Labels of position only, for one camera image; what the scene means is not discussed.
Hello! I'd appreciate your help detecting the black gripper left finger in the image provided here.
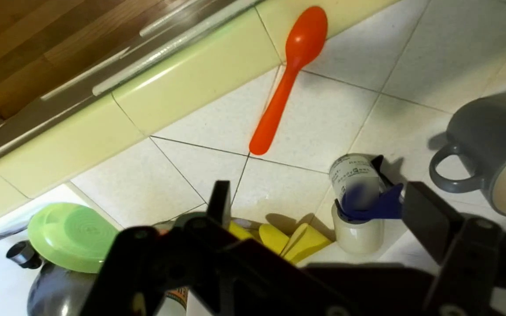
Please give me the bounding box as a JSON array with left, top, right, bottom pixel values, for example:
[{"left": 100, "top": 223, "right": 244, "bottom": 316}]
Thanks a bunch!
[{"left": 79, "top": 181, "right": 325, "bottom": 316}]

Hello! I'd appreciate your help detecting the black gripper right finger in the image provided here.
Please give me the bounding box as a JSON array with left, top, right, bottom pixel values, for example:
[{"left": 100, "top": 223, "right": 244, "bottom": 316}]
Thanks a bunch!
[{"left": 401, "top": 181, "right": 506, "bottom": 316}]

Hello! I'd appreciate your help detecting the orange plastic spoon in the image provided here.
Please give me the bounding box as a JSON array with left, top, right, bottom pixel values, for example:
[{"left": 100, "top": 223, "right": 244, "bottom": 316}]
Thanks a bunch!
[{"left": 248, "top": 5, "right": 330, "bottom": 158}]

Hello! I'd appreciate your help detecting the clear tape roll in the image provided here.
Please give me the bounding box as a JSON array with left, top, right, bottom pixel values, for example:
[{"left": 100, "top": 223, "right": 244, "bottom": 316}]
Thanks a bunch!
[{"left": 330, "top": 200, "right": 388, "bottom": 256}]

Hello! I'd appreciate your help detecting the grey ceramic mug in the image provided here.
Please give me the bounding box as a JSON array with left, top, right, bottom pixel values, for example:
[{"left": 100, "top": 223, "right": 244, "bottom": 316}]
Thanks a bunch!
[{"left": 427, "top": 86, "right": 506, "bottom": 218}]

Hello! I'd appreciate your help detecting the yellow cloth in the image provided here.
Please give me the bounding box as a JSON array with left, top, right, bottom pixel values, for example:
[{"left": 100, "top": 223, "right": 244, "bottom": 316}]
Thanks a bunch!
[{"left": 225, "top": 213, "right": 334, "bottom": 265}]

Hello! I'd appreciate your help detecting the blue tape dispenser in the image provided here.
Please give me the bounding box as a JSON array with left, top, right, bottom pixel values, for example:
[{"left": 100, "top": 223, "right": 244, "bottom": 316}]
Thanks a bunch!
[{"left": 329, "top": 153, "right": 408, "bottom": 225}]

